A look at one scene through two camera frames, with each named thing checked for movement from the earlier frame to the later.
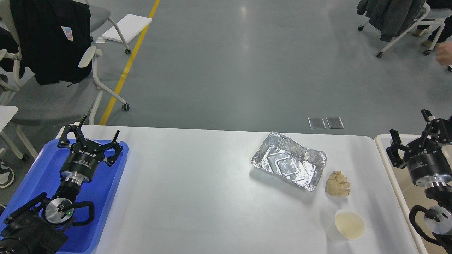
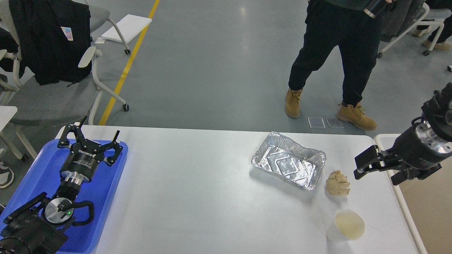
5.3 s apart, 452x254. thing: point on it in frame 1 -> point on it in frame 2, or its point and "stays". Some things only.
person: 443,50 -> 353,25
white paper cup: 349,225 stays
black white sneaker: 7,175 stays
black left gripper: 81,163 stays
